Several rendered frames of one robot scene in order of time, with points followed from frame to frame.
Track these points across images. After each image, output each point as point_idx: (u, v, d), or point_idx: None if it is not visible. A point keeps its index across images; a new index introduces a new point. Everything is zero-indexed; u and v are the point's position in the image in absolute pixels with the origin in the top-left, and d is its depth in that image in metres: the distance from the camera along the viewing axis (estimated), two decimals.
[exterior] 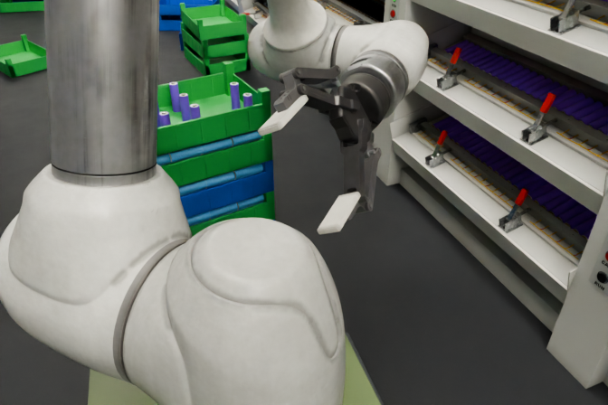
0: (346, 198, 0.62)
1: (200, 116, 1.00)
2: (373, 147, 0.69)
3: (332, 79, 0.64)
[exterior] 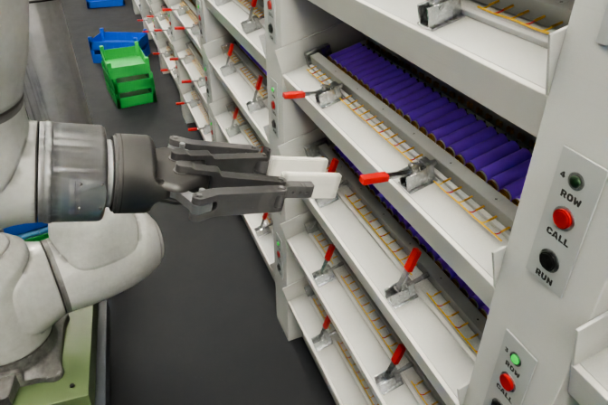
0: (280, 168, 0.57)
1: None
2: (169, 145, 0.55)
3: (204, 193, 0.47)
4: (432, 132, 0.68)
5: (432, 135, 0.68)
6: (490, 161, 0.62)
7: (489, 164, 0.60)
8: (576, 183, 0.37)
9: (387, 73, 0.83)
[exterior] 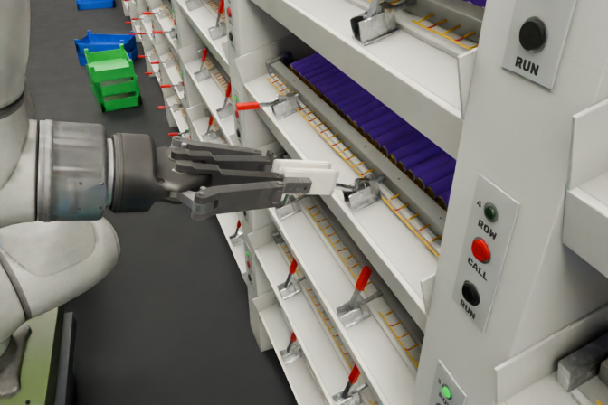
0: None
1: None
2: (171, 145, 0.55)
3: (205, 193, 0.47)
4: (384, 145, 0.66)
5: (384, 148, 0.66)
6: (440, 176, 0.59)
7: (437, 181, 0.58)
8: (490, 215, 0.35)
9: (346, 83, 0.81)
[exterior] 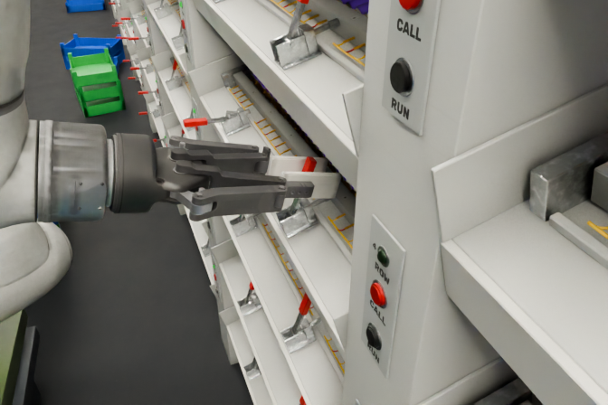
0: (280, 168, 0.57)
1: None
2: (169, 145, 0.55)
3: (204, 193, 0.47)
4: (332, 163, 0.64)
5: (334, 165, 0.64)
6: None
7: None
8: (382, 259, 0.33)
9: None
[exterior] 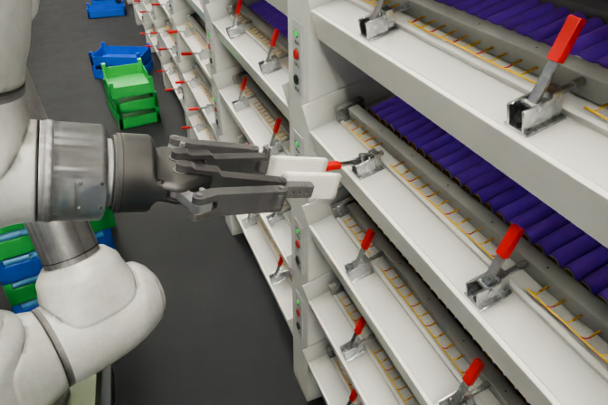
0: (280, 168, 0.57)
1: None
2: (169, 145, 0.55)
3: (204, 193, 0.47)
4: (511, 221, 0.58)
5: None
6: (593, 267, 0.51)
7: (592, 275, 0.50)
8: None
9: (444, 136, 0.73)
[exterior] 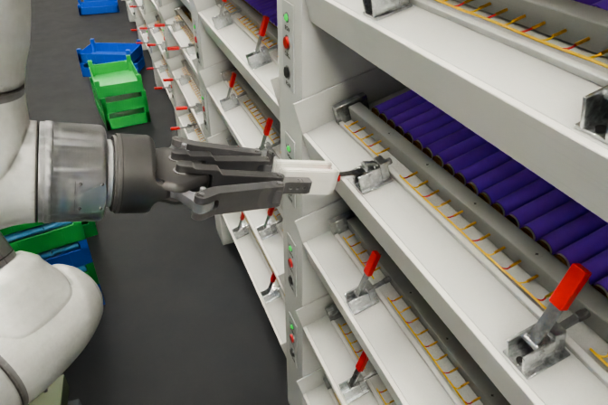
0: None
1: None
2: (171, 145, 0.55)
3: (205, 193, 0.47)
4: (561, 253, 0.44)
5: (564, 257, 0.44)
6: None
7: None
8: None
9: (467, 140, 0.59)
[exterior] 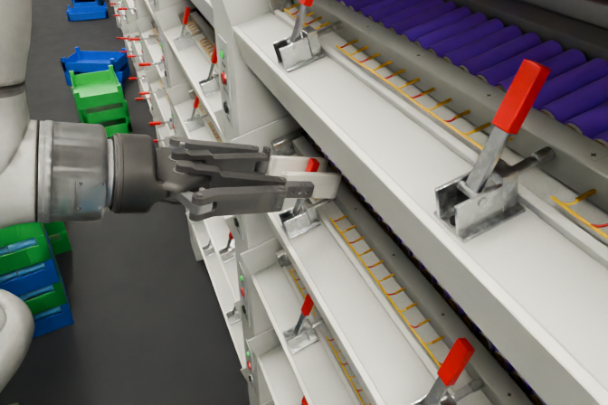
0: (280, 168, 0.57)
1: None
2: (169, 145, 0.55)
3: (204, 193, 0.47)
4: (467, 315, 0.44)
5: (470, 318, 0.43)
6: None
7: None
8: None
9: None
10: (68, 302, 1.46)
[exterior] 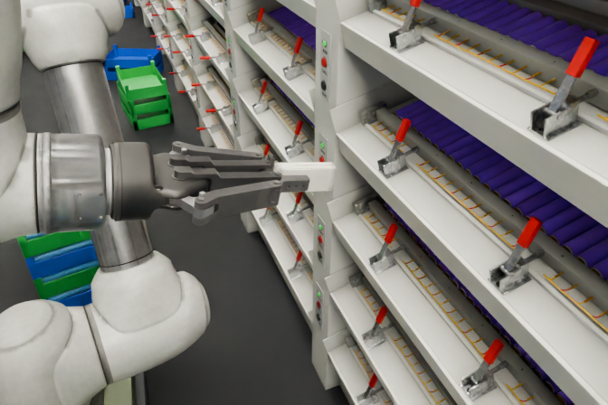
0: (285, 175, 0.56)
1: None
2: (172, 151, 0.55)
3: (204, 197, 0.48)
4: (528, 216, 0.64)
5: (530, 218, 0.64)
6: (603, 256, 0.58)
7: (603, 261, 0.57)
8: None
9: (464, 138, 0.79)
10: None
